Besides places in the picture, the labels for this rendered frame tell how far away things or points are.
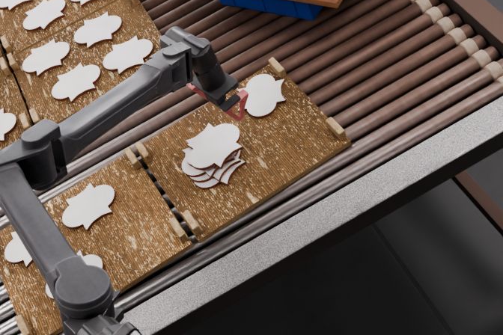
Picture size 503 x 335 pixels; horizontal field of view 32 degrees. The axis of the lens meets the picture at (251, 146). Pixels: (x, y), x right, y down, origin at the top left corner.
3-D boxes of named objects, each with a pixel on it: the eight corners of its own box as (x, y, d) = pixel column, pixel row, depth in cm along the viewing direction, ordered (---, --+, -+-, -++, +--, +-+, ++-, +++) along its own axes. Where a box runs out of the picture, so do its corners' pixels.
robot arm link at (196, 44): (193, 57, 177) (213, 40, 178) (174, 45, 181) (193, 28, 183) (204, 80, 182) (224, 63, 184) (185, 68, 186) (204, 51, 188)
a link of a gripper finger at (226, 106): (238, 100, 196) (224, 72, 189) (258, 114, 192) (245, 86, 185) (216, 120, 194) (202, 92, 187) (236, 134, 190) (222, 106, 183)
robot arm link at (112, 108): (46, 195, 153) (36, 145, 147) (22, 184, 156) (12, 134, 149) (192, 87, 182) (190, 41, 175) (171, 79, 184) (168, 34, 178)
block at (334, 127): (347, 137, 196) (345, 129, 194) (340, 142, 196) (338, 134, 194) (333, 123, 200) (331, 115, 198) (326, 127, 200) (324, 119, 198)
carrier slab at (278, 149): (352, 144, 197) (350, 140, 195) (200, 244, 191) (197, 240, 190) (275, 65, 220) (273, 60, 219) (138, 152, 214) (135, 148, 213)
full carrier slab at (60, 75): (177, 60, 231) (172, 49, 228) (41, 135, 228) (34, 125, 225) (135, -5, 255) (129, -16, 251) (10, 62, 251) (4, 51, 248)
